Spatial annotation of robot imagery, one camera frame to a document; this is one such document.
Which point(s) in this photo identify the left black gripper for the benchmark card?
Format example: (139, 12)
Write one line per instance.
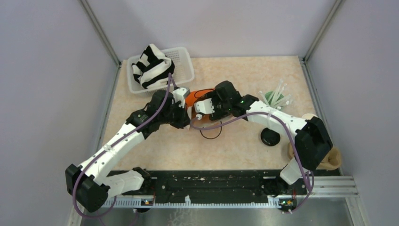
(184, 119)

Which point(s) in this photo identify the orange paper bag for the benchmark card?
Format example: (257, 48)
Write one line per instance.
(204, 120)

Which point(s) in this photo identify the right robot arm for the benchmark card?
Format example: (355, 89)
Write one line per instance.
(309, 138)

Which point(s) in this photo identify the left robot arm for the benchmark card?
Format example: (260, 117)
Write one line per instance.
(91, 184)

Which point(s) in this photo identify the black white striped cloth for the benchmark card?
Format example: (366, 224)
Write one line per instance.
(153, 68)

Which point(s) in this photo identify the green straw holder cup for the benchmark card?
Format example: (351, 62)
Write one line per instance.
(273, 100)

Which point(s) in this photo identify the black lid on table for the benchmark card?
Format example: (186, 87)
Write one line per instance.
(269, 137)

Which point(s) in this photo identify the white wrapped straws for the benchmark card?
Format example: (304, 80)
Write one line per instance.
(279, 90)

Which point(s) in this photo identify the stack of paper cups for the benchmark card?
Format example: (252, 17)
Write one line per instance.
(309, 116)

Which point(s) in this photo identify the cardboard cup carrier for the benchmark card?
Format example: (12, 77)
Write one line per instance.
(331, 161)

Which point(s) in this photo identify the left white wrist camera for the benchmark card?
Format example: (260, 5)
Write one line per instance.
(180, 94)

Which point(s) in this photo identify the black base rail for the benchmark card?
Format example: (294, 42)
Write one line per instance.
(217, 188)

